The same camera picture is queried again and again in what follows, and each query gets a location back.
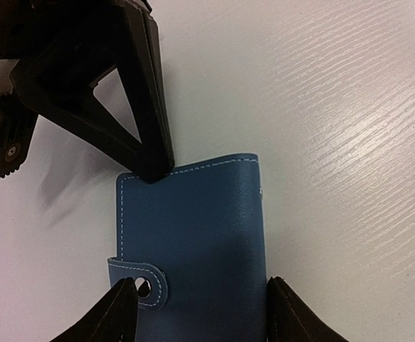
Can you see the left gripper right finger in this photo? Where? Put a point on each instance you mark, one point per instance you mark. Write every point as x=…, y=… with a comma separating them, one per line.
x=290, y=319

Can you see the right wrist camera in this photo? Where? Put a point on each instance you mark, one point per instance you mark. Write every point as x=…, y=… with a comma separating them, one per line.
x=17, y=124

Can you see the blue leather card holder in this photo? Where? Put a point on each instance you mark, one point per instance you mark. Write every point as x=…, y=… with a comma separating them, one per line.
x=197, y=238

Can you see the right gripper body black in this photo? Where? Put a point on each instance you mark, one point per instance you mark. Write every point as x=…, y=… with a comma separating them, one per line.
x=28, y=27

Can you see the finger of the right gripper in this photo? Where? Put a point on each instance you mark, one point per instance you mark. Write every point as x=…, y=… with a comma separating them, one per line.
x=100, y=78

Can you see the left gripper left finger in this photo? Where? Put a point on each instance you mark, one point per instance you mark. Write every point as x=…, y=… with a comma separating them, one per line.
x=112, y=318

